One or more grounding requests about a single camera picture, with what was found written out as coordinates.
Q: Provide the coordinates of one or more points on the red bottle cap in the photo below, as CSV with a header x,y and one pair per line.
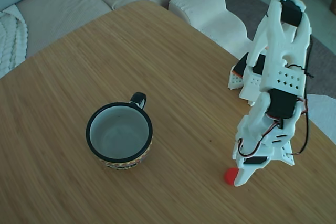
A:
x,y
229,176

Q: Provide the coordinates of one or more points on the black-rimmed patterned ceramic cup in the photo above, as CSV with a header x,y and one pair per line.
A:
x,y
119,129

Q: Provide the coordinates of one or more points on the white textured ottoman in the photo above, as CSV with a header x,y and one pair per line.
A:
x,y
202,9

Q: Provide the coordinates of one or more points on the beige sofa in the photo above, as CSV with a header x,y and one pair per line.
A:
x,y
78,3

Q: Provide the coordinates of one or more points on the white knitted blanket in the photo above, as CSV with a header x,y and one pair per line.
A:
x,y
11,40

